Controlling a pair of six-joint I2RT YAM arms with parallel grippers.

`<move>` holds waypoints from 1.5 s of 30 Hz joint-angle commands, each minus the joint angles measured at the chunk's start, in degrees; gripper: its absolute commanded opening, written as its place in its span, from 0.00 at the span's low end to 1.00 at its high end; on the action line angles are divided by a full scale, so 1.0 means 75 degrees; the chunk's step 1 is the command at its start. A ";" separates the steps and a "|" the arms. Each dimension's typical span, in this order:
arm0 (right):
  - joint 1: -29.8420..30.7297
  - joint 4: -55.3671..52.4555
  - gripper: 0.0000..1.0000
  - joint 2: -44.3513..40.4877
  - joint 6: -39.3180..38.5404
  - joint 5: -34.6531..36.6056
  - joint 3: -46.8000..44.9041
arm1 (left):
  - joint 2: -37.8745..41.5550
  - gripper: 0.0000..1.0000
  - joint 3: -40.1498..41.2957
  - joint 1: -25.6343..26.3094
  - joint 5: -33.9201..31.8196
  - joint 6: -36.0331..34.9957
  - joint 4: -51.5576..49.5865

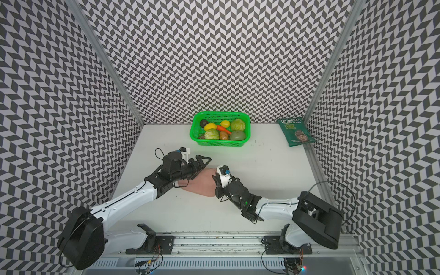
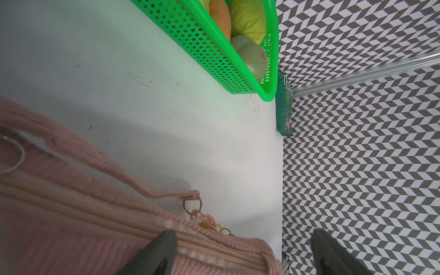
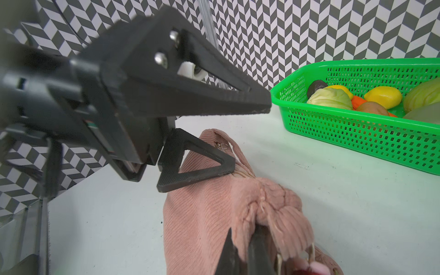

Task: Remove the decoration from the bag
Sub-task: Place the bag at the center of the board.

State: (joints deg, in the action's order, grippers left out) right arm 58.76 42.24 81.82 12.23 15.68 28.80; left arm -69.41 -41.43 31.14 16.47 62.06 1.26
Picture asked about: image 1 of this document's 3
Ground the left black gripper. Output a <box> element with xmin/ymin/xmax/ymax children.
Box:
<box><xmin>172</xmin><ymin>155</ymin><xmax>212</xmax><ymax>182</ymax></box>

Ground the pink corduroy bag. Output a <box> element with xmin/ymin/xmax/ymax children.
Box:
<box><xmin>177</xmin><ymin>168</ymin><xmax>217</xmax><ymax>197</ymax></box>

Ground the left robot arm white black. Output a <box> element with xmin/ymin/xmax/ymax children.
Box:
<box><xmin>57</xmin><ymin>151</ymin><xmax>212</xmax><ymax>270</ymax></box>

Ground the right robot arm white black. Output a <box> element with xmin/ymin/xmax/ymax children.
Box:
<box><xmin>213</xmin><ymin>171</ymin><xmax>343</xmax><ymax>249</ymax></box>

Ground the green toy lettuce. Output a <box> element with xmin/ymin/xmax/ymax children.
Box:
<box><xmin>204</xmin><ymin>128</ymin><xmax>220</xmax><ymax>140</ymax></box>

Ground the brown toy potato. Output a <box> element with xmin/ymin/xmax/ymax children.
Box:
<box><xmin>219</xmin><ymin>131</ymin><xmax>229</xmax><ymax>140</ymax></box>

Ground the orange toy carrot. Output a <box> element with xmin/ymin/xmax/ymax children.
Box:
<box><xmin>217</xmin><ymin>125</ymin><xmax>231</xmax><ymax>135</ymax></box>

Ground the dark purple toy fruit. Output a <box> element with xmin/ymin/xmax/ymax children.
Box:
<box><xmin>199</xmin><ymin>119</ymin><xmax>209</xmax><ymax>128</ymax></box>

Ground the grey green toy avocado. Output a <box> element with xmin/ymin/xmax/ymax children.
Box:
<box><xmin>229</xmin><ymin>130</ymin><xmax>246</xmax><ymax>141</ymax></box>

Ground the yellow toy lemon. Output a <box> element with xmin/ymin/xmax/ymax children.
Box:
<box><xmin>220</xmin><ymin>120</ymin><xmax>230</xmax><ymax>128</ymax></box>

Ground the green plastic basket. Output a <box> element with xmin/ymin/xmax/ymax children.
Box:
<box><xmin>189</xmin><ymin>111</ymin><xmax>251</xmax><ymax>147</ymax></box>

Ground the light green toy cabbage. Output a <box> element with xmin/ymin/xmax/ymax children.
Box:
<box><xmin>230</xmin><ymin>119</ymin><xmax>246</xmax><ymax>131</ymax></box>

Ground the green book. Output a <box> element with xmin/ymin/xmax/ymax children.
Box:
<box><xmin>277</xmin><ymin>117</ymin><xmax>316</xmax><ymax>147</ymax></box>

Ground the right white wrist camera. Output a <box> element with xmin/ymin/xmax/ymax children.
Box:
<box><xmin>214</xmin><ymin>165</ymin><xmax>231</xmax><ymax>189</ymax></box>

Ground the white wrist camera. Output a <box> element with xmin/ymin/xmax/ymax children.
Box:
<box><xmin>177</xmin><ymin>147</ymin><xmax>190</xmax><ymax>162</ymax></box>
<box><xmin>214</xmin><ymin>165</ymin><xmax>231</xmax><ymax>189</ymax></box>

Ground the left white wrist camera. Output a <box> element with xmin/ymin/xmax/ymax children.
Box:
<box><xmin>177</xmin><ymin>147</ymin><xmax>190</xmax><ymax>162</ymax></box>

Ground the aluminium front rail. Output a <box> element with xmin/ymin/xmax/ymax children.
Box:
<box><xmin>75</xmin><ymin>232</ymin><xmax>365</xmax><ymax>259</ymax></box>

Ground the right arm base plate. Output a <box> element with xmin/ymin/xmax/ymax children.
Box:
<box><xmin>261</xmin><ymin>236</ymin><xmax>313</xmax><ymax>256</ymax></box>

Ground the right aluminium corner post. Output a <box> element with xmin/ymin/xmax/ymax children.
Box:
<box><xmin>304</xmin><ymin>0</ymin><xmax>366</xmax><ymax>124</ymax></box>

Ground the aluminium corner post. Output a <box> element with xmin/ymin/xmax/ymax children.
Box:
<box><xmin>304</xmin><ymin>0</ymin><xmax>366</xmax><ymax>124</ymax></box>
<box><xmin>65</xmin><ymin>0</ymin><xmax>144</xmax><ymax>126</ymax></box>

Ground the left aluminium corner post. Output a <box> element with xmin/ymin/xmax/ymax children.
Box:
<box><xmin>65</xmin><ymin>0</ymin><xmax>144</xmax><ymax>126</ymax></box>

